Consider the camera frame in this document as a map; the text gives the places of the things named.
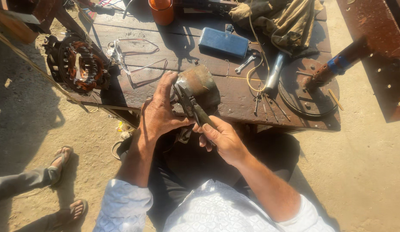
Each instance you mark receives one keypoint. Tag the person's right hand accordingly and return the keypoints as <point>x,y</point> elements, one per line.
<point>223,138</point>

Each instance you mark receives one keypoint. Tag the person's left hand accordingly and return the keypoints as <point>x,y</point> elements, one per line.
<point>158,111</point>

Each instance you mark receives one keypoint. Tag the grey metal pliers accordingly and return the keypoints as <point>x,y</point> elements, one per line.
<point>192,104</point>

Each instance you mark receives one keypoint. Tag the rusty motor housing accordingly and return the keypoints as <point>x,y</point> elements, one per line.
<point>200,87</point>

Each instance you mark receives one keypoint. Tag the person's black trousers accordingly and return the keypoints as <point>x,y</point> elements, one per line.
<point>193,161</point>

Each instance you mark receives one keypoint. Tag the clear safety glasses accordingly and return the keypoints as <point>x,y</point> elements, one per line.
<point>137,61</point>

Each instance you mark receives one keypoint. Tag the bunch of thin metal rods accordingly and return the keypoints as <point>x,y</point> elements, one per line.
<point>267,103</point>

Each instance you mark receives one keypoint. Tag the wooden workbench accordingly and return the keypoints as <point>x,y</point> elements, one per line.
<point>200,64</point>

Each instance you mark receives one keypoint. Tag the person's white shirt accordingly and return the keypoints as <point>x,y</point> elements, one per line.
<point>206,209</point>

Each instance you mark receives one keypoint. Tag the small silver spanner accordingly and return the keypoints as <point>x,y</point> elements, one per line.
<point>245,63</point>

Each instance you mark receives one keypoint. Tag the silver metal tube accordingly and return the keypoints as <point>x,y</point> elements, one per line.
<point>274,72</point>

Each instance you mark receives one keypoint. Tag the copper wound motor stator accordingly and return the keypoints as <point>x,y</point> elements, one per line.
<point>80,66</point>

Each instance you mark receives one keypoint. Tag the blue metal box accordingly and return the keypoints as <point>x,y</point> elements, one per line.
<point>223,43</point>

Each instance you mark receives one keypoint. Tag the round rusty metal plate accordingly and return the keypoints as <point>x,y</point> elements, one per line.
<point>311,93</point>

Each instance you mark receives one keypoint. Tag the orange plastic cup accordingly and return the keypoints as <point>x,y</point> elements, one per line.
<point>161,12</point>

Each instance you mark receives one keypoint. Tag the wooden stick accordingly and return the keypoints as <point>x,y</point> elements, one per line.
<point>335,99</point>

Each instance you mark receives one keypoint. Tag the dirty olive cloth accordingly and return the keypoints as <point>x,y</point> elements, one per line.
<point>283,22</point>

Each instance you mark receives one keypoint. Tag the rusty shaft with blue tape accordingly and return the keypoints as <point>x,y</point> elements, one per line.
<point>335,66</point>

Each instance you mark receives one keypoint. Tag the wooden stand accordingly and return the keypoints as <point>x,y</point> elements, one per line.
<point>22,17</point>

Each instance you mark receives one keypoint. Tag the rusty red metal frame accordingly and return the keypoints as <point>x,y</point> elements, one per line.
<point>377,42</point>

